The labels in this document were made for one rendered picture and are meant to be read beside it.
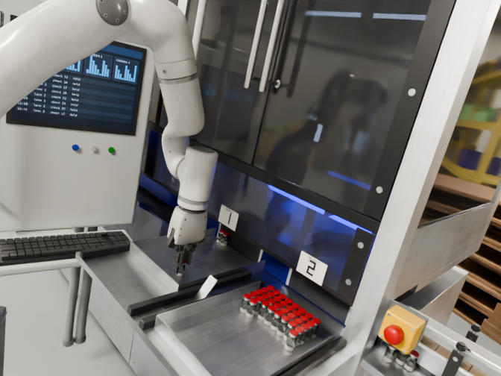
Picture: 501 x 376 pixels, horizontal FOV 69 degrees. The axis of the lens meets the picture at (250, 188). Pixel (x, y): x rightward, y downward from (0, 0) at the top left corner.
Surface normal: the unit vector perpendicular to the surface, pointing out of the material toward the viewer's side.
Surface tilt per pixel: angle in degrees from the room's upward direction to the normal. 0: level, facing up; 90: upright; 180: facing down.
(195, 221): 90
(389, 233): 90
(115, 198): 90
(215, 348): 0
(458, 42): 90
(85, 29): 118
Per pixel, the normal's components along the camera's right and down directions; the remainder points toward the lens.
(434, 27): -0.69, 0.04
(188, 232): 0.64, 0.37
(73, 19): 0.03, 0.65
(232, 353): 0.22, -0.94
